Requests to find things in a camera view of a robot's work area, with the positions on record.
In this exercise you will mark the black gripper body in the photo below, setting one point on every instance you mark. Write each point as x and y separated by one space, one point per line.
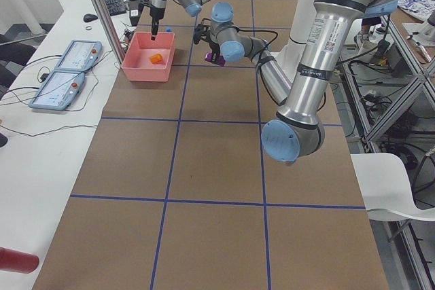
156 12
214 47

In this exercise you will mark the black computer mouse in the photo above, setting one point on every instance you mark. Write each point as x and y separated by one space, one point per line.
90 17

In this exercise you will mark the aluminium frame rack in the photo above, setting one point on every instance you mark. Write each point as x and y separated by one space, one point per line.
390 108

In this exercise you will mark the white chair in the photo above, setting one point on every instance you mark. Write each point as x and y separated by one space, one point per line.
386 189

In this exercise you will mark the black keyboard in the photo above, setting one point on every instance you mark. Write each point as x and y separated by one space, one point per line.
115 7

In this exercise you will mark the teach pendant tablet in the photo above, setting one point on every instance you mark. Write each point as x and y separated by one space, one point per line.
58 91
79 56

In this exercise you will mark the lower teach pendant tablet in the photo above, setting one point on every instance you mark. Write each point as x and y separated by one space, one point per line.
58 91

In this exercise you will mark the purple toy block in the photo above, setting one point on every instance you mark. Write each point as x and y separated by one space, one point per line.
221 61

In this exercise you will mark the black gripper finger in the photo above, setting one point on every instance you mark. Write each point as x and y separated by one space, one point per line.
154 28
214 54

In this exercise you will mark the red cylinder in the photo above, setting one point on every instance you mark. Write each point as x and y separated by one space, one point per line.
17 261

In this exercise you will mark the orange toy block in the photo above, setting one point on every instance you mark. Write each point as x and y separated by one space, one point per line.
156 59

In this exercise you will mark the pink plastic box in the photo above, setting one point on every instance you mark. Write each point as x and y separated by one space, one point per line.
149 59

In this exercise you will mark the upper teach pendant tablet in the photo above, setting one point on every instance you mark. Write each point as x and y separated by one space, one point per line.
79 56

